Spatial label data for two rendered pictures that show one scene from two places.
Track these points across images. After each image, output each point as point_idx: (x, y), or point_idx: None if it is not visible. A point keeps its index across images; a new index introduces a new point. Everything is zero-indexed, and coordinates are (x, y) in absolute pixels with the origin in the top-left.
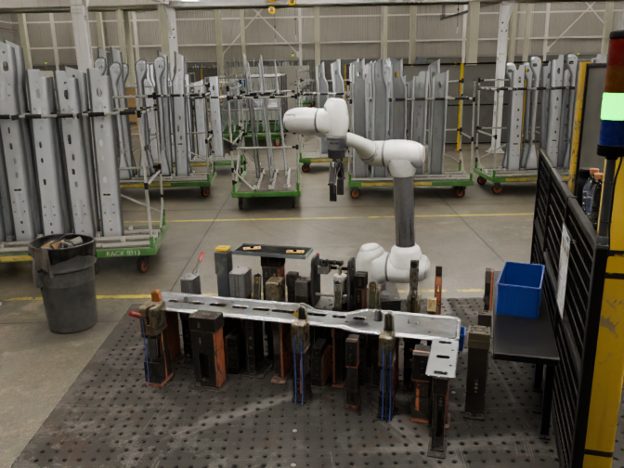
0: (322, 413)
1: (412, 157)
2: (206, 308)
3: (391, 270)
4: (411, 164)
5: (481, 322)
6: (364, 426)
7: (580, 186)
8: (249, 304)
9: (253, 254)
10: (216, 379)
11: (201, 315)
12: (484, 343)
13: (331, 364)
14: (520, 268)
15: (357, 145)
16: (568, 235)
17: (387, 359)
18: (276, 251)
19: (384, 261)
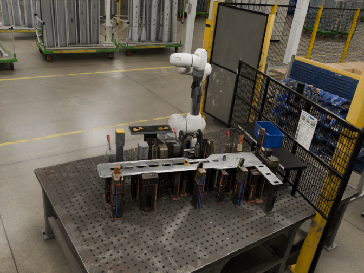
0: (212, 209)
1: (208, 71)
2: (138, 170)
3: (189, 127)
4: (206, 75)
5: (268, 154)
6: (234, 210)
7: (299, 90)
8: (156, 162)
9: (144, 133)
10: (154, 207)
11: (148, 176)
12: (277, 164)
13: (189, 182)
14: (261, 124)
15: (190, 67)
16: (314, 117)
17: (244, 180)
18: (153, 129)
19: (185, 123)
